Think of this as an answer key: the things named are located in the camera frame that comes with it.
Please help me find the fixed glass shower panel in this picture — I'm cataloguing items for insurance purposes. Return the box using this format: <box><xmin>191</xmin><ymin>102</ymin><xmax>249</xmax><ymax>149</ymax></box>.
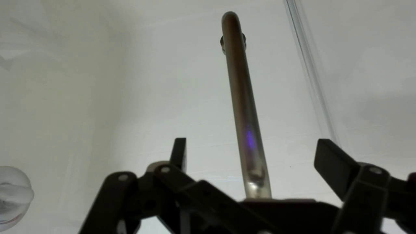
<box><xmin>283</xmin><ymin>0</ymin><xmax>416</xmax><ymax>184</ymax></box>

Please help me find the round translucent shower knob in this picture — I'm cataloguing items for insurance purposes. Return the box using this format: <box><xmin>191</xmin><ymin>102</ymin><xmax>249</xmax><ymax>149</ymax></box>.
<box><xmin>0</xmin><ymin>166</ymin><xmax>35</xmax><ymax>233</ymax></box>

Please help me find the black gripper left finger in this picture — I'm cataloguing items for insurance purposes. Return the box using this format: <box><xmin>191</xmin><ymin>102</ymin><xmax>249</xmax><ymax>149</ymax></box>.
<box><xmin>77</xmin><ymin>137</ymin><xmax>261</xmax><ymax>234</ymax></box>

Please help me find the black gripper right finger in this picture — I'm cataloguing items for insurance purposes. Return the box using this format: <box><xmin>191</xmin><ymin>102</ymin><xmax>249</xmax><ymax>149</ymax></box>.
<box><xmin>313</xmin><ymin>138</ymin><xmax>416</xmax><ymax>234</ymax></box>

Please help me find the glass shower door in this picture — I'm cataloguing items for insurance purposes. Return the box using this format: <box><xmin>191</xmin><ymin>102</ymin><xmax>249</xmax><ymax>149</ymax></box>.
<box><xmin>0</xmin><ymin>0</ymin><xmax>340</xmax><ymax>234</ymax></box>

